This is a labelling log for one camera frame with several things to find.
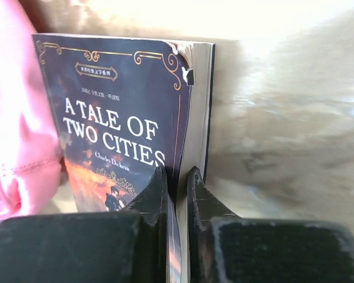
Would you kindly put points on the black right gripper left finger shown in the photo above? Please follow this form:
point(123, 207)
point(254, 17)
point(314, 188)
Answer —
point(124, 246)

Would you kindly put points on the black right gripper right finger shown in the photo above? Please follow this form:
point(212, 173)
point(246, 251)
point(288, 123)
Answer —
point(224, 247)

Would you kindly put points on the dark novel book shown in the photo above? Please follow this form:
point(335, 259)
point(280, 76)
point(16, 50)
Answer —
point(123, 107)

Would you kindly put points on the pink student backpack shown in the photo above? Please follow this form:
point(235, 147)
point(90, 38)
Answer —
point(30, 153)

